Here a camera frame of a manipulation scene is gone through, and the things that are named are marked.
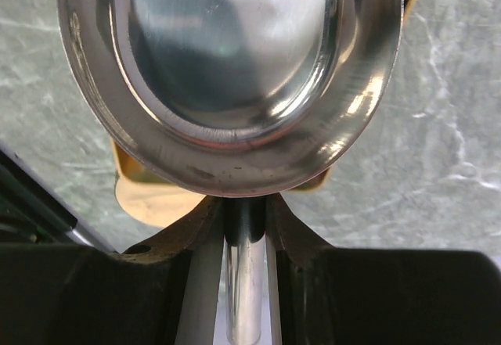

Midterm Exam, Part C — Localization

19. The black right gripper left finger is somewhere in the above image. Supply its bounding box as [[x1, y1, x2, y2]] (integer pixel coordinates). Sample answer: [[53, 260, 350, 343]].
[[121, 197, 223, 344]]

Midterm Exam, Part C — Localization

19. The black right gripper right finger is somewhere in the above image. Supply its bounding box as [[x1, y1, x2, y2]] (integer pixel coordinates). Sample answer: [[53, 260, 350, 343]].
[[265, 194, 335, 344]]

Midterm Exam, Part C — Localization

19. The gold tin of star candies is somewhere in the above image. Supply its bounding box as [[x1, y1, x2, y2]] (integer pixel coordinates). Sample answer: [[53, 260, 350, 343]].
[[111, 0, 416, 192]]

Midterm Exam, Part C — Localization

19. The silver metal scoop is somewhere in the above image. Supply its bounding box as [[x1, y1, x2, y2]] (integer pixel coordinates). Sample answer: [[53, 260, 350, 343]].
[[57, 0, 404, 344]]

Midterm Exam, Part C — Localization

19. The gold round jar lid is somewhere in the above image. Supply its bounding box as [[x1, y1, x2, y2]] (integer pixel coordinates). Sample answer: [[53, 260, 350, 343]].
[[115, 177, 205, 228]]

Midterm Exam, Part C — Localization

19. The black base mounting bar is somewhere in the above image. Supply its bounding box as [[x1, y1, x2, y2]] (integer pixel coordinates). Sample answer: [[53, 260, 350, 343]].
[[0, 141, 117, 254]]

